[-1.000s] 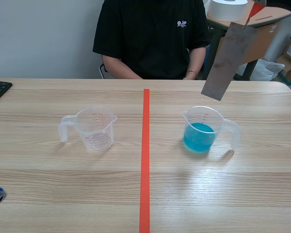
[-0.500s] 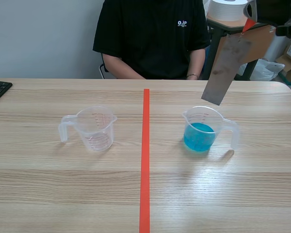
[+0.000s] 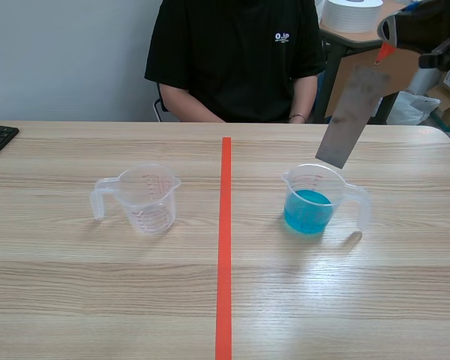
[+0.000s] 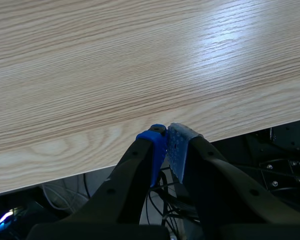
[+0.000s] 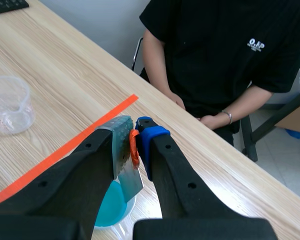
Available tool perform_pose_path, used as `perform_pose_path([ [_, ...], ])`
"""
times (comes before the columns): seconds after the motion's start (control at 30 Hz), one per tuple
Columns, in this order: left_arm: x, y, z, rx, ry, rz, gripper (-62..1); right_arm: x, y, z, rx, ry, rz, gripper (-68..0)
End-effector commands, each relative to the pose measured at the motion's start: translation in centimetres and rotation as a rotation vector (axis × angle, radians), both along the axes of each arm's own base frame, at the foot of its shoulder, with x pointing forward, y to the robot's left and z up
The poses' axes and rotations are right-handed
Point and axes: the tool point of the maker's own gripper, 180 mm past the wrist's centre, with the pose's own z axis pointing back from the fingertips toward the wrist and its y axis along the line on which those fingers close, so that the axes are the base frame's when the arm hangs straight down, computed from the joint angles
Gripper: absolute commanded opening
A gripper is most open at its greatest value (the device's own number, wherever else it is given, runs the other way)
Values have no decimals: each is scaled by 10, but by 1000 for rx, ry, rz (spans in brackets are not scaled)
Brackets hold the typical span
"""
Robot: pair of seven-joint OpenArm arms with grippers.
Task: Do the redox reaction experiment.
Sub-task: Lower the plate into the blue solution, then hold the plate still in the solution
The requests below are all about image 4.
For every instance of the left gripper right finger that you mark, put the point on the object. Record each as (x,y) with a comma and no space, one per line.
(215,185)

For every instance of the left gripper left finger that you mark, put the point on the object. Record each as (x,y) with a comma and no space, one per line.
(125,185)

